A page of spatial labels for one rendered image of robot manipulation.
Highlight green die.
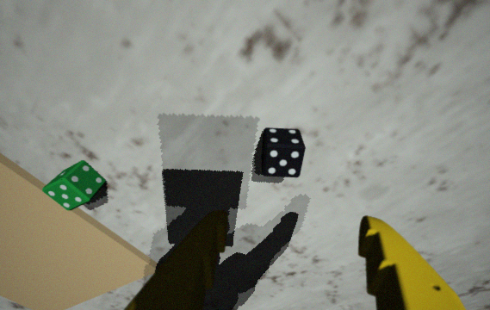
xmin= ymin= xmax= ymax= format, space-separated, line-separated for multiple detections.
xmin=42 ymin=160 xmax=106 ymax=211

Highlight tan square mat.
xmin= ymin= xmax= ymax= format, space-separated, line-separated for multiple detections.
xmin=0 ymin=153 xmax=161 ymax=310

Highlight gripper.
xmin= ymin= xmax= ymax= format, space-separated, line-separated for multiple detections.
xmin=124 ymin=210 xmax=466 ymax=310

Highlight black die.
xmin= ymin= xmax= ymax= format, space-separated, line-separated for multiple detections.
xmin=261 ymin=127 xmax=306 ymax=177

